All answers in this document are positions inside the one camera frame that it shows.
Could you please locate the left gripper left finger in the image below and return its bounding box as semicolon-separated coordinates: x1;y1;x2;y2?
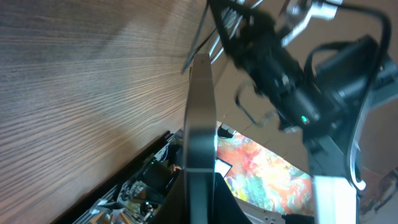
149;172;187;224

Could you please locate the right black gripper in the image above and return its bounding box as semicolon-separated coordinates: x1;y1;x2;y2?
208;0;299;103

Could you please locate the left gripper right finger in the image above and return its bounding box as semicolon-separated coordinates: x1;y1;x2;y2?
214;173;251;224

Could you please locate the blue Galaxy smartphone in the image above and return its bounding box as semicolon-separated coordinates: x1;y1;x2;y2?
183;53;217;223

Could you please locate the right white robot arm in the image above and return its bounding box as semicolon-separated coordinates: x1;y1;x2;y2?
209;1;397;223

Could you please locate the colourful painted floor mat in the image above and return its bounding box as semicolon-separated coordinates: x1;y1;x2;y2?
217;133;314;216

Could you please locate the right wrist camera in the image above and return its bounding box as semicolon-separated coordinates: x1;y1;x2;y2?
277;0;343;47

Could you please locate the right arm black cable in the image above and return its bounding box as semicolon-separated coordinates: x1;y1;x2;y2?
304;0;394;190

